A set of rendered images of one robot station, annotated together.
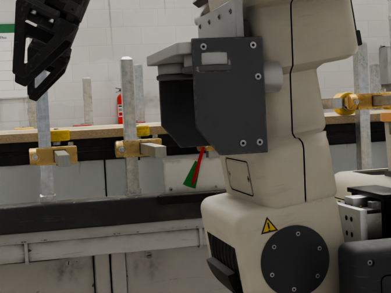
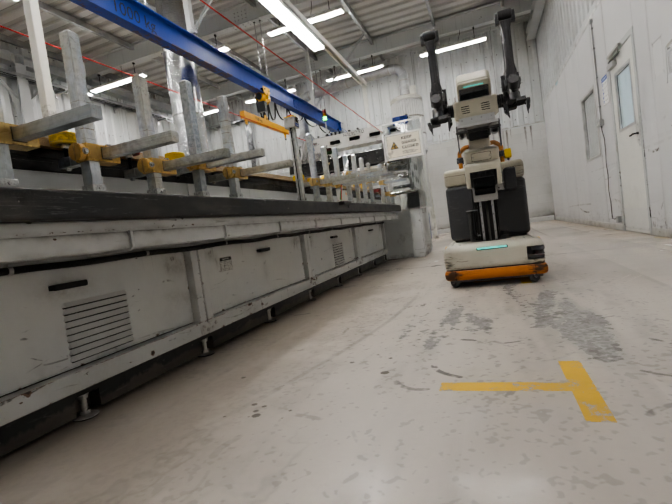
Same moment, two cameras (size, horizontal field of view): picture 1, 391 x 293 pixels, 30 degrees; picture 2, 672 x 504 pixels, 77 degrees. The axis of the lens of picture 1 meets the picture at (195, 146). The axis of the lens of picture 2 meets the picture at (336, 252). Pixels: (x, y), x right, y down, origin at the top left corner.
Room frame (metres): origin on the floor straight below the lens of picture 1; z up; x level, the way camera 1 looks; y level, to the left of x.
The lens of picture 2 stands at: (0.48, 2.83, 0.50)
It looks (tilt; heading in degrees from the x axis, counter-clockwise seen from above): 3 degrees down; 303
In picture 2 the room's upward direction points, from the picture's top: 8 degrees counter-clockwise
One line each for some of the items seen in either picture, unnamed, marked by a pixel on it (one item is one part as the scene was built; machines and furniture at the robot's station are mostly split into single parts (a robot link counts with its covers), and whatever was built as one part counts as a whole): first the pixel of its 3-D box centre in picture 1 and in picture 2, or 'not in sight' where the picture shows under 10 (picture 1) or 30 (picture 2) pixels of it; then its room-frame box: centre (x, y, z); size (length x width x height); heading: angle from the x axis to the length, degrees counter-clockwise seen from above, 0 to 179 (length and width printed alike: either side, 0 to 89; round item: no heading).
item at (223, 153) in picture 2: not in sight; (175, 165); (1.73, 1.85, 0.80); 0.43 x 0.03 x 0.04; 13
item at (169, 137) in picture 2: not in sight; (116, 152); (1.67, 2.09, 0.81); 0.43 x 0.03 x 0.04; 13
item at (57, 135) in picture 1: (57, 146); not in sight; (2.25, 0.43, 0.85); 0.08 x 0.08 x 0.11
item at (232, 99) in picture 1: (212, 79); (478, 132); (1.12, -0.03, 0.99); 0.28 x 0.16 x 0.22; 13
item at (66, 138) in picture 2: not in sight; (65, 151); (1.86, 2.13, 0.85); 0.08 x 0.08 x 0.11
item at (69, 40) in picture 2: not in sight; (82, 115); (1.72, 2.14, 0.93); 0.04 x 0.04 x 0.48; 13
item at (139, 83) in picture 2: not in sight; (149, 146); (1.78, 1.90, 0.87); 0.04 x 0.04 x 0.48; 13
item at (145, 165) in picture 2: not in sight; (157, 167); (1.79, 1.88, 0.80); 0.14 x 0.06 x 0.05; 103
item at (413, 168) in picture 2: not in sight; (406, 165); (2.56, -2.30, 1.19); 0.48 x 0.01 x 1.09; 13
